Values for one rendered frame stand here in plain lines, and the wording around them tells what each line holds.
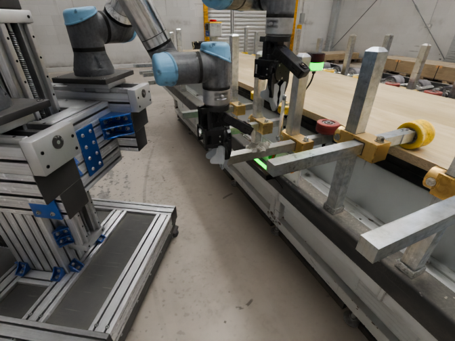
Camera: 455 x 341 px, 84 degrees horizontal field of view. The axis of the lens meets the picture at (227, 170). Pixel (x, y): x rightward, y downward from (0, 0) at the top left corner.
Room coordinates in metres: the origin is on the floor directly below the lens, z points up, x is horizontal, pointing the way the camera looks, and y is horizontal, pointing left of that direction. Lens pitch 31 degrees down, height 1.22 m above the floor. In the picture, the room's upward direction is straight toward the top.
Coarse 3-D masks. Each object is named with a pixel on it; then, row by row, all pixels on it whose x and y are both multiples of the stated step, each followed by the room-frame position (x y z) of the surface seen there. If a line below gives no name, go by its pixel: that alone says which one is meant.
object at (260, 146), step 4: (252, 144) 0.75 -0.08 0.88; (256, 144) 0.76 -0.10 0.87; (260, 144) 0.75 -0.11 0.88; (264, 144) 0.75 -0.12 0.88; (268, 144) 0.77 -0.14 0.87; (248, 148) 0.75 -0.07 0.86; (252, 148) 0.74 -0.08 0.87; (256, 148) 0.73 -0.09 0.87; (260, 148) 0.73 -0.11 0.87; (264, 148) 0.74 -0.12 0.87
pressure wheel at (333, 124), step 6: (318, 120) 0.89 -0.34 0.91; (324, 120) 0.90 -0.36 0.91; (330, 120) 0.89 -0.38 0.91; (318, 126) 0.86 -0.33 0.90; (324, 126) 0.84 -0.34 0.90; (330, 126) 0.84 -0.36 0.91; (336, 126) 0.84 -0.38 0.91; (318, 132) 0.86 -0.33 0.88; (324, 132) 0.84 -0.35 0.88; (330, 132) 0.84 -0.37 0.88; (324, 144) 0.87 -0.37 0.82
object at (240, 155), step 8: (312, 136) 0.85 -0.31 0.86; (320, 136) 0.85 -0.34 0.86; (328, 136) 0.86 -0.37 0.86; (272, 144) 0.78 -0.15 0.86; (280, 144) 0.78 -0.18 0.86; (288, 144) 0.79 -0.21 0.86; (232, 152) 0.72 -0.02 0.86; (240, 152) 0.72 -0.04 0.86; (248, 152) 0.72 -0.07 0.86; (256, 152) 0.73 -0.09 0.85; (264, 152) 0.75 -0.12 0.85; (272, 152) 0.76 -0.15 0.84; (280, 152) 0.77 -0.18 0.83; (232, 160) 0.70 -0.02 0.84; (240, 160) 0.71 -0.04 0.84
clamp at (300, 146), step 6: (282, 132) 0.89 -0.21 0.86; (288, 138) 0.84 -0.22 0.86; (294, 138) 0.81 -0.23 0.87; (300, 138) 0.81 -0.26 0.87; (300, 144) 0.78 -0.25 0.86; (306, 144) 0.77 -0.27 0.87; (312, 144) 0.79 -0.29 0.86; (294, 150) 0.80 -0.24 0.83; (300, 150) 0.77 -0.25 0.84; (306, 150) 0.78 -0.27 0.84
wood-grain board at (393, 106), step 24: (240, 72) 1.93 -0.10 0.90; (288, 96) 1.27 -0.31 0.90; (312, 96) 1.27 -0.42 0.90; (336, 96) 1.27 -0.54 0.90; (384, 96) 1.27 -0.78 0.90; (408, 96) 1.27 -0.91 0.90; (432, 96) 1.27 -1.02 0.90; (336, 120) 0.91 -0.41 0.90; (384, 120) 0.91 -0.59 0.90; (408, 120) 0.91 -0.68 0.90; (432, 120) 0.91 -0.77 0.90; (432, 144) 0.70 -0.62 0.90
